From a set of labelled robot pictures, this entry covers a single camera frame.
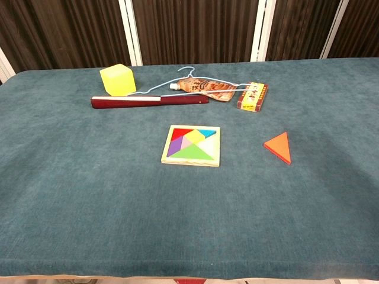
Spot red wooden tangram triangle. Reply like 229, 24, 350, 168
172, 128, 195, 141

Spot light blue wire hanger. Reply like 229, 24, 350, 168
127, 66, 258, 97

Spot teal tablecloth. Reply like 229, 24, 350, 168
0, 57, 379, 280

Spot orange-red triangle puzzle piece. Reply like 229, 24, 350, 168
263, 131, 292, 166

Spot white frame post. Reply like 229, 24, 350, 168
319, 0, 351, 59
250, 0, 277, 62
117, 0, 143, 67
0, 47, 16, 84

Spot yellow cube block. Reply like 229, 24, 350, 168
99, 63, 137, 97

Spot yellow wooden tangram square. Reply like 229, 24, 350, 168
184, 129, 206, 145

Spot dark red folded fan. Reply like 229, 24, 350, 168
90, 93, 210, 109

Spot red yellow card box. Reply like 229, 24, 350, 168
236, 82, 269, 112

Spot brown slatted panel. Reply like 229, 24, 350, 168
265, 0, 341, 62
327, 0, 379, 59
131, 0, 260, 66
0, 0, 133, 85

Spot purple wooden tangram parallelogram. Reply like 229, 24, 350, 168
166, 137, 186, 157

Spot pink wooden tangram triangle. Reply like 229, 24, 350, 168
179, 137, 195, 151

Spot green triangle puzzle piece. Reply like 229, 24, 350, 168
169, 143, 214, 161

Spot wooden tangram tray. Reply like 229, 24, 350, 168
160, 124, 221, 168

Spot brown sauce pouch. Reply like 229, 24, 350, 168
169, 78, 239, 103

